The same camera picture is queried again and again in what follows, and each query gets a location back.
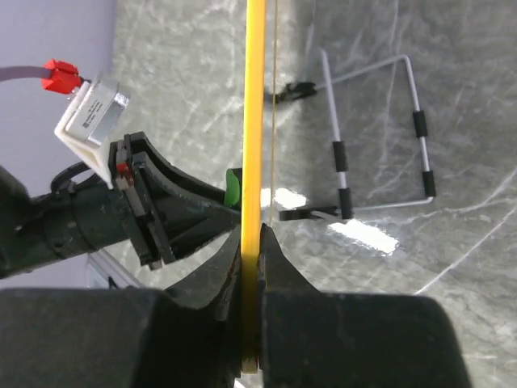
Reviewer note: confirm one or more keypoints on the green whiteboard eraser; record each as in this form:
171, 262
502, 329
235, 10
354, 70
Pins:
233, 191

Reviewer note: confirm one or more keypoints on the yellow framed whiteboard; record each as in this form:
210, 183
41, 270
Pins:
252, 150

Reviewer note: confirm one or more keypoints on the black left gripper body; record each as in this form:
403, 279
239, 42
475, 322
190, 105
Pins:
141, 221

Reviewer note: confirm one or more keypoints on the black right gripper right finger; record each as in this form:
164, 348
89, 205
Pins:
311, 338

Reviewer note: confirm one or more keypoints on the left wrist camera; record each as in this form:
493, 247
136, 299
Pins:
90, 119

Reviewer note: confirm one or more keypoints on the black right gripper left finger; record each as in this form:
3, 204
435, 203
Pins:
185, 336

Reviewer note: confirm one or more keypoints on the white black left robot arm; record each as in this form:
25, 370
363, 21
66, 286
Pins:
164, 212

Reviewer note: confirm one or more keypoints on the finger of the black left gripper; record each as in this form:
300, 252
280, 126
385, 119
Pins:
188, 233
164, 184

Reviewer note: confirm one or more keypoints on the metal wire board stand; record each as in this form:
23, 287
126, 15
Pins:
356, 142

